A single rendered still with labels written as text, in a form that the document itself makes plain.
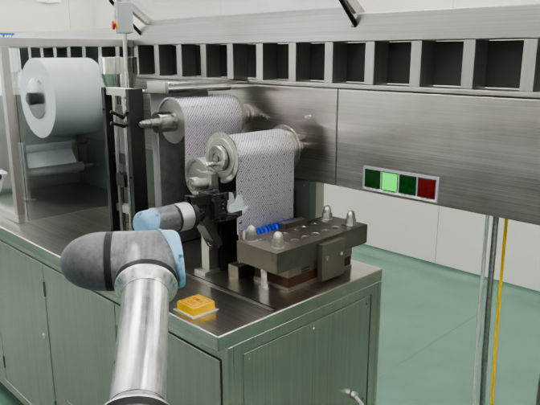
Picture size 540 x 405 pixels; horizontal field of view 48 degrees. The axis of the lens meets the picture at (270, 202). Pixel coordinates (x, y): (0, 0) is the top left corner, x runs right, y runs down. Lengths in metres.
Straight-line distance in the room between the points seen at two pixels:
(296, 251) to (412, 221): 2.98
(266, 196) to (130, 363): 0.94
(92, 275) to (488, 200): 0.99
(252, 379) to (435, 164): 0.74
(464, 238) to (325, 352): 2.74
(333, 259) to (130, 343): 0.87
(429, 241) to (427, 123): 2.91
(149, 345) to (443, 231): 3.61
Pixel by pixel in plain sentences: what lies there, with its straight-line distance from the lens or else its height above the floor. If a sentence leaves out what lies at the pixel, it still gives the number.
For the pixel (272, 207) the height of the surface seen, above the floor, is 1.09.
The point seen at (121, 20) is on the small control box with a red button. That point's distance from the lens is 2.16.
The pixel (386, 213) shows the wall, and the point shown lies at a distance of 4.69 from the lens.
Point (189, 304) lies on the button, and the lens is 1.56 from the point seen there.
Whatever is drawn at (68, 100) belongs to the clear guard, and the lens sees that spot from 2.56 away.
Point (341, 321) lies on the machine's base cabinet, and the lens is 1.80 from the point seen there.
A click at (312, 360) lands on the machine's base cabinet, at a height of 0.71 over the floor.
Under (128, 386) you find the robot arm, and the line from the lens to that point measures 0.96.
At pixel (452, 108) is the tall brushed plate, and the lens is 1.64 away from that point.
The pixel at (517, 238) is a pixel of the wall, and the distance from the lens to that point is 4.22.
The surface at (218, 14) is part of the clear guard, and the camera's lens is 2.26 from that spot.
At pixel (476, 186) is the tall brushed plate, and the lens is 1.63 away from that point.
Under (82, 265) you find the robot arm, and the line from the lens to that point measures 1.17.
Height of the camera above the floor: 1.54
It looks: 14 degrees down
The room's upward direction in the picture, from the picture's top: straight up
